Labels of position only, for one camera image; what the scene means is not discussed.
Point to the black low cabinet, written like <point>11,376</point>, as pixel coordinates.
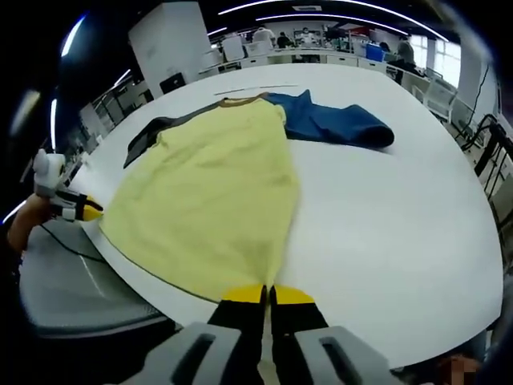
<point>172,83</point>

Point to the ceiling strip light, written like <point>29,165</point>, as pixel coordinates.
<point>72,36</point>

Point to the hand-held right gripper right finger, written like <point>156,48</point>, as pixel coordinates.
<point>312,349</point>

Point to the white square pillar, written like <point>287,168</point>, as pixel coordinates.
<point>172,44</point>

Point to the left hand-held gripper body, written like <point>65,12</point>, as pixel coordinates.
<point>48,170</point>

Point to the thin white template strip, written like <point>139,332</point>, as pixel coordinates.
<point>256,88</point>

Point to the person's left hand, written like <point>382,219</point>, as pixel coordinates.
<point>40,210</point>

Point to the black metal stand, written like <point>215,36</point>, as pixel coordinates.
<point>491,160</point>

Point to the white boxy appliance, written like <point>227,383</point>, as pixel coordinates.
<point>233,48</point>

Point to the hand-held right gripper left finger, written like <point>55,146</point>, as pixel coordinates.
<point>224,341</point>

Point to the blue plastic box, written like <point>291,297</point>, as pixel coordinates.
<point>375,52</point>

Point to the long white workbench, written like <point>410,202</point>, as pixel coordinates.
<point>312,58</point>

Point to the long curved ceiling light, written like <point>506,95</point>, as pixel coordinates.
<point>344,18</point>

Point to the ceiling air vent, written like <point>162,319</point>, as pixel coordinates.
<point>306,7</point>

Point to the white office chair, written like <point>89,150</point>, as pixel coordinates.
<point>439,96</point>

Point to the yellow blue grey garment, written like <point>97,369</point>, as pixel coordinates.
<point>208,180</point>

